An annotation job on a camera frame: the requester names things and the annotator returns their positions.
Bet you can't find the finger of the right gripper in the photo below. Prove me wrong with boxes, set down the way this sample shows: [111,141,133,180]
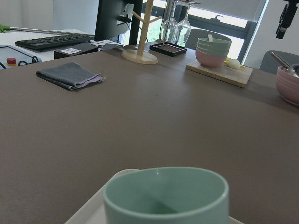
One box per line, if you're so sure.
[276,3,298,39]

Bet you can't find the green cup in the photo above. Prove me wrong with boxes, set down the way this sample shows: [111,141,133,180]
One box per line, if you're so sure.
[102,166,230,224]

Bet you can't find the cream rabbit tray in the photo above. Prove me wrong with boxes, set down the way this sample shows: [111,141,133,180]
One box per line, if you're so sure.
[64,168,245,224]

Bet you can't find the pink bowl with ice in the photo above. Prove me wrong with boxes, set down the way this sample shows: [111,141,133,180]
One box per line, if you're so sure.
[276,66,299,106]

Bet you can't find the white round fruit half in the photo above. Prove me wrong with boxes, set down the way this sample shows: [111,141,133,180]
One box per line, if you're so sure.
[227,59,241,69]

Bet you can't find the stacked green bowls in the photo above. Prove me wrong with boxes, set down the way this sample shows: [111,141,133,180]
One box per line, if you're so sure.
[196,37,232,57]

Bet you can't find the wooden cutting board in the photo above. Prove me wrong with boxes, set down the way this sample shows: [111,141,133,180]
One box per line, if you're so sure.
[186,61,253,88]

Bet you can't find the white ceramic spoon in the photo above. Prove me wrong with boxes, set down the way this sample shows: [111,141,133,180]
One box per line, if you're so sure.
[207,34,213,42]

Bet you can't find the hanging wine glass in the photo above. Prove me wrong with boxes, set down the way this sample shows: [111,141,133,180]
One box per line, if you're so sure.
[160,0,178,42]
[175,4,191,47]

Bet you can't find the wooden mug tree stand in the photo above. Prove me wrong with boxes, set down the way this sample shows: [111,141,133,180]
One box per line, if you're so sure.
[121,0,162,65]

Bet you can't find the black monitor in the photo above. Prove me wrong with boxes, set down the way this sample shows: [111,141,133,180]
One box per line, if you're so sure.
[94,0,143,45]

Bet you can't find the black box with label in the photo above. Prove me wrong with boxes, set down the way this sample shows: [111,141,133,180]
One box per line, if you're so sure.
[54,43,99,59]

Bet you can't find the folded grey cloth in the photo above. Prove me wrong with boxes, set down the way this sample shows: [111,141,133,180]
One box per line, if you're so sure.
[36,62,105,90]

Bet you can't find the black keyboard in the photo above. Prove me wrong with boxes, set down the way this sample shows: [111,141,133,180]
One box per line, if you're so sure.
[15,34,93,51]

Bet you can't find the wire wine glass rack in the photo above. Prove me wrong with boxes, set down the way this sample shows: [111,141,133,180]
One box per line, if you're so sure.
[149,0,199,57]

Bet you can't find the green handled reacher tool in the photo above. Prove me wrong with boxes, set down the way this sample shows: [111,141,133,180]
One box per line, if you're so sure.
[0,24,10,33]

